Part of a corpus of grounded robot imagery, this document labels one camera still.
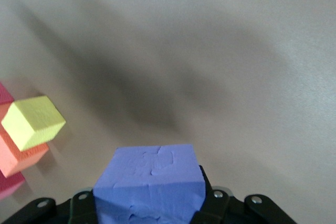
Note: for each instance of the red foam cube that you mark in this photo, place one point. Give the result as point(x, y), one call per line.
point(9, 186)
point(5, 94)

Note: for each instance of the orange foam cube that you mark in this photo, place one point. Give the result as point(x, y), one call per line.
point(15, 155)
point(4, 111)

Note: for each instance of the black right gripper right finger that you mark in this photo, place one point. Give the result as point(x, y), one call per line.
point(215, 205)

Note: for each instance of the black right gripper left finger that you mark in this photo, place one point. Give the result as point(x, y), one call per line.
point(78, 208)

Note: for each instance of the purple foam cube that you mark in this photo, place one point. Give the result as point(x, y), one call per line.
point(147, 182)

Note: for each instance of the yellow foam cube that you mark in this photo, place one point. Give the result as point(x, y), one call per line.
point(34, 119)

